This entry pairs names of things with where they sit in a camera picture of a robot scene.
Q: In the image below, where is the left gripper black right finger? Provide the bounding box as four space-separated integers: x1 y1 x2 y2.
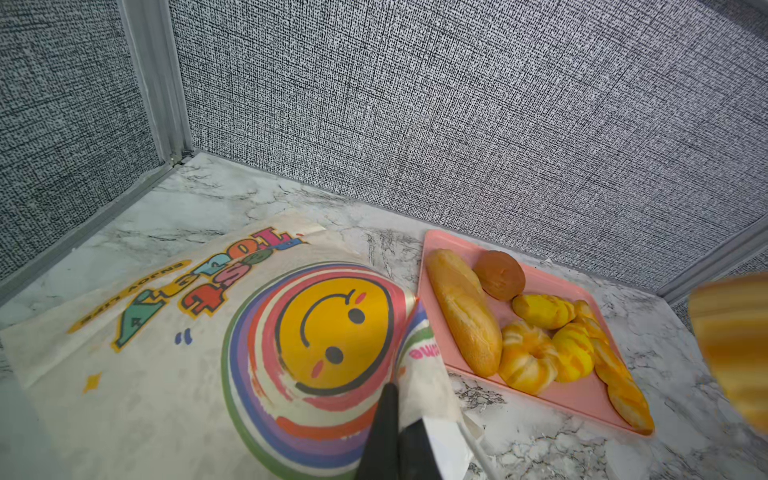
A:
398 420 442 480

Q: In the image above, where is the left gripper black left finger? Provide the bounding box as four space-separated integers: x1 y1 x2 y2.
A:
355 383 399 480

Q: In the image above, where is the round pumpkin-shaped fake bread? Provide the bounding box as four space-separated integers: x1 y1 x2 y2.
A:
498 320 558 396

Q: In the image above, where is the white paper bag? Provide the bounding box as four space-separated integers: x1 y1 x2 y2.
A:
1 213 473 479

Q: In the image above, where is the yellow striped croissant fake bread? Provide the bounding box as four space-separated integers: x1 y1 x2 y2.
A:
552 323 594 383

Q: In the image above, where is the oval yellow fake bread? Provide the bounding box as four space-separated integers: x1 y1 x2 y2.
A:
511 294 576 330

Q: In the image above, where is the round brown bun fake bread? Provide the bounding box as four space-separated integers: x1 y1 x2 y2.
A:
473 251 526 302

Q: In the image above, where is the long twisted fake bread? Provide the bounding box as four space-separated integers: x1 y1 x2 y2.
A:
573 300 655 435

